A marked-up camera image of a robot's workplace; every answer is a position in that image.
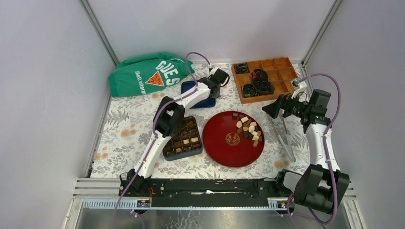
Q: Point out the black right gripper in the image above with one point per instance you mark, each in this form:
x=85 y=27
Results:
x=283 y=101

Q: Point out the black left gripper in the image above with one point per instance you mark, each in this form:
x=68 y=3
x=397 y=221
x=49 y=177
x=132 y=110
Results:
x=214 y=95

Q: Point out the blue box lid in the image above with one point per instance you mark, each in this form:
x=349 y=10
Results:
x=196 y=95

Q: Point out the silver metal tongs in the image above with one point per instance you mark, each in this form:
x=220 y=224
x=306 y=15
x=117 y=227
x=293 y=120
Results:
x=283 y=135

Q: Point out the blue chocolate box with tray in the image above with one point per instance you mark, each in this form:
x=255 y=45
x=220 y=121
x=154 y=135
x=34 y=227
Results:
x=186 y=143

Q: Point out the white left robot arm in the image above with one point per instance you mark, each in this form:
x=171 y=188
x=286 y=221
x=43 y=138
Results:
x=166 y=124

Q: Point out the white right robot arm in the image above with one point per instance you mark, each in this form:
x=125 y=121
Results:
x=322 y=186

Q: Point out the orange wooden divider tray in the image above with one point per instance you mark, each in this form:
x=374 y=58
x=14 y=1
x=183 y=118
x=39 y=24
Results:
x=266 y=80

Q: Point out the floral tablecloth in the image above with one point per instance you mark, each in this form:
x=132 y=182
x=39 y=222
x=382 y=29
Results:
x=128 y=127

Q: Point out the red round plate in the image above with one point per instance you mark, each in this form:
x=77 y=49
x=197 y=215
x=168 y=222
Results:
x=233 y=139

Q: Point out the green printed bag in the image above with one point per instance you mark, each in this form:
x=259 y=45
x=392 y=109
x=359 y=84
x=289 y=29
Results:
x=148 y=74

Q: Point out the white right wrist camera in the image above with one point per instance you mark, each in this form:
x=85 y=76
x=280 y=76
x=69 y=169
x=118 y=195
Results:
x=299 y=86

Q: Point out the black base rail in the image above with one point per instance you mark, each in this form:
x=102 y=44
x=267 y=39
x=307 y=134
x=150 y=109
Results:
x=177 y=193

